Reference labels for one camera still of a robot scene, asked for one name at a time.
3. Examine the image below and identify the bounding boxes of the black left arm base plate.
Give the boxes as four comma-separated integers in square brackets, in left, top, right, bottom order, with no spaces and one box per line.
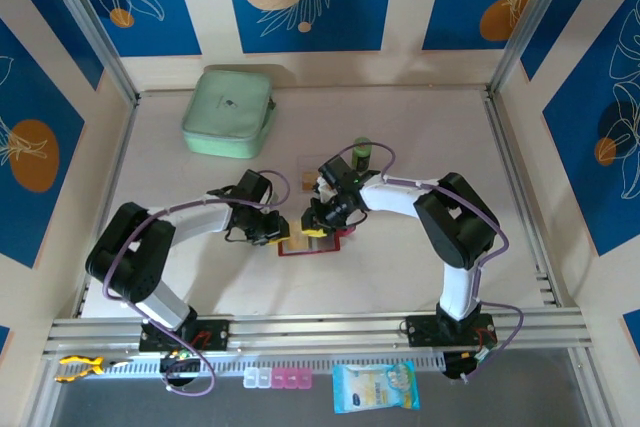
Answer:
[138,317,232,354]

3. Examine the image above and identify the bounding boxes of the aluminium mounting rail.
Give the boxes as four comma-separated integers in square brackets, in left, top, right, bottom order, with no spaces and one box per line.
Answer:
[42,307,594,361]

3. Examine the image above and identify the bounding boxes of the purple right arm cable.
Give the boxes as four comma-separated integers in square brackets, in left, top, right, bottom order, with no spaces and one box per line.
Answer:
[327,141,525,383]

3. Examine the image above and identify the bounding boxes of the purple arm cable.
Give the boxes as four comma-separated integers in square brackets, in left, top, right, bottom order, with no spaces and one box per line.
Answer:
[327,141,525,383]
[102,169,291,396]

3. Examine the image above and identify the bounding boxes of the black base connector housing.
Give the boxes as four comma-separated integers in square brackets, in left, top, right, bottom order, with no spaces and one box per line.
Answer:
[158,349,201,391]
[442,350,494,382]

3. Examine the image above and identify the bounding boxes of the green canister with dark label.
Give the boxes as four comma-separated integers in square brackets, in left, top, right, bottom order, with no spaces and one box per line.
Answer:
[351,136,374,171]

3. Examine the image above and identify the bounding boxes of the yellow black pliers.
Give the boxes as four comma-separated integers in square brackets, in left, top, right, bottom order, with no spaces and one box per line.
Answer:
[55,355,134,384]

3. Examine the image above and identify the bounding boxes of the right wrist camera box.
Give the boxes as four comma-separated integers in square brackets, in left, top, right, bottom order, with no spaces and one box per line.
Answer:
[315,180,342,204]

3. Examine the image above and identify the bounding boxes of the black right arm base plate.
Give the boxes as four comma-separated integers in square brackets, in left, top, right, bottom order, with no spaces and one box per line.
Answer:
[405,313,499,349]

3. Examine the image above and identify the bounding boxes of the red leather card holder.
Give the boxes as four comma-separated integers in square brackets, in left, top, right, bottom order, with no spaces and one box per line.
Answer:
[277,223,358,258]

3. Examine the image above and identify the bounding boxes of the slotted grey cable duct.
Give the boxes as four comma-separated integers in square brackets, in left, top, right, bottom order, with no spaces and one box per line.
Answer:
[54,352,446,377]

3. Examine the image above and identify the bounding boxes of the aluminium table side rail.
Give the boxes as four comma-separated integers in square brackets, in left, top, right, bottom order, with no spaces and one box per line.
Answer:
[482,89,559,308]
[73,91,142,319]

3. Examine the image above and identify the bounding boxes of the mint green zipper pouch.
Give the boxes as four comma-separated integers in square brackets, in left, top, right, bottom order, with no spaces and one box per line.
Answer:
[180,65,278,159]

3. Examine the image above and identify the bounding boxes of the blue wet wipes pack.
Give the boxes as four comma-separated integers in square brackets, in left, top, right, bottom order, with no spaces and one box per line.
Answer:
[332,359,422,415]

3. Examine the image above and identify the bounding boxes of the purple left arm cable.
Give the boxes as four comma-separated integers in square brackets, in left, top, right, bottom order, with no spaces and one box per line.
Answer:
[102,169,291,396]

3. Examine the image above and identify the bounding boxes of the white pink pill organizer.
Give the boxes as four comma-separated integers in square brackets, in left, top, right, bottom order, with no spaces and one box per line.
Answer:
[242,367,315,391]

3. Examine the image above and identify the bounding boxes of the aluminium frame post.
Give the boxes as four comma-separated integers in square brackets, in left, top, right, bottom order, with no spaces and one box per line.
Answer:
[487,0,584,93]
[37,0,141,106]

